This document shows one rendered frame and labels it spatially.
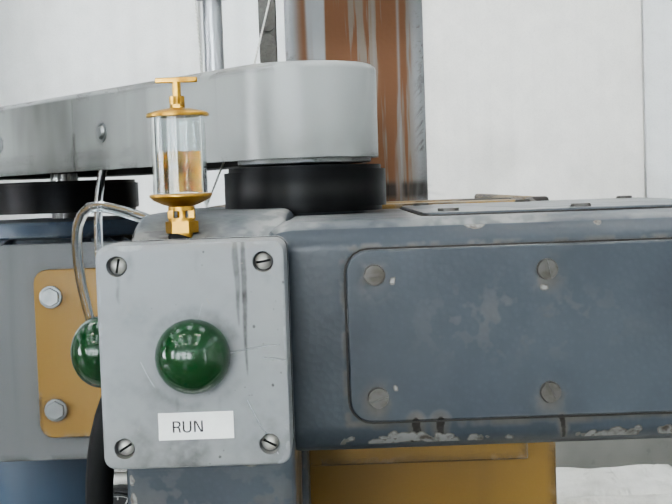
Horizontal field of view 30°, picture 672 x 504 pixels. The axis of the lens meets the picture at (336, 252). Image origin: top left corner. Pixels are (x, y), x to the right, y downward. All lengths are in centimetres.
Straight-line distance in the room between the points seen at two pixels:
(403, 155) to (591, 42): 485
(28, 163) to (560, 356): 47
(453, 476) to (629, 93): 508
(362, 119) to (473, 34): 512
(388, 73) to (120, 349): 58
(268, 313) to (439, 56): 528
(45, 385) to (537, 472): 36
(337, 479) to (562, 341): 33
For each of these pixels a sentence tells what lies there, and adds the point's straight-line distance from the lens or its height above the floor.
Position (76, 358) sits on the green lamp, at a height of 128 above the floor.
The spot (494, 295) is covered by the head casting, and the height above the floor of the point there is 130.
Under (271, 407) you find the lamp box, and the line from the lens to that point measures 50.
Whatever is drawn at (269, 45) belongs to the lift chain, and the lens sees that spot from 110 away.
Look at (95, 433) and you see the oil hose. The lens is 58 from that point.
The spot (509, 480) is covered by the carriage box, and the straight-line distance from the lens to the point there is 87.
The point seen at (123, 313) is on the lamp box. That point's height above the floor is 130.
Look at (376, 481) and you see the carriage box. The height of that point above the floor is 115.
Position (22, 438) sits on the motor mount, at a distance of 98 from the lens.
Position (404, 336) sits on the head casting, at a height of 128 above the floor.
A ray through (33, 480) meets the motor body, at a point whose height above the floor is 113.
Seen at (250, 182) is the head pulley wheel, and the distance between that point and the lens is 67.
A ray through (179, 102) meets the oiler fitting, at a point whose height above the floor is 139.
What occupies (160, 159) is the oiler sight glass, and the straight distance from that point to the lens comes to 58.
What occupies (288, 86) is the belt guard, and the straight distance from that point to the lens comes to 66.
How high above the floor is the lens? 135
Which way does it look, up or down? 3 degrees down
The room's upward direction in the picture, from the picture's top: 2 degrees counter-clockwise
